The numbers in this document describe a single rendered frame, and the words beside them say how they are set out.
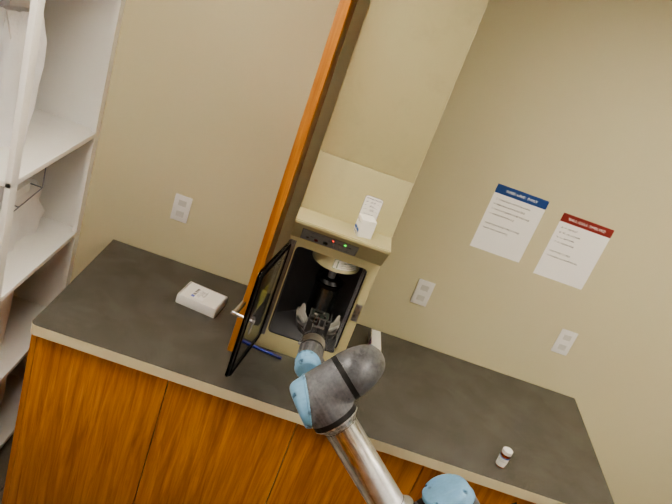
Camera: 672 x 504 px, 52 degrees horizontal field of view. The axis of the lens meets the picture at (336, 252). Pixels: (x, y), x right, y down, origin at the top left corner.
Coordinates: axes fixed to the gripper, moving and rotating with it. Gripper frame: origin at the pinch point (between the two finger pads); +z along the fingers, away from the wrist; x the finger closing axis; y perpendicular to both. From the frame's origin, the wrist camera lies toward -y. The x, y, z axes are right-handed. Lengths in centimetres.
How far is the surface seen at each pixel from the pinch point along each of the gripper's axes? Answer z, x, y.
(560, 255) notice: 57, -85, 30
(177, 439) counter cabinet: -13, 31, -56
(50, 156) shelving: 18, 103, 14
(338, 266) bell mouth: 15.7, -1.4, 12.2
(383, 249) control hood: 2.4, -12.0, 29.2
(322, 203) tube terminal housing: 13.6, 11.1, 32.8
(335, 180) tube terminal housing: 13.6, 9.6, 41.8
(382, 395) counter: 9.2, -32.5, -27.5
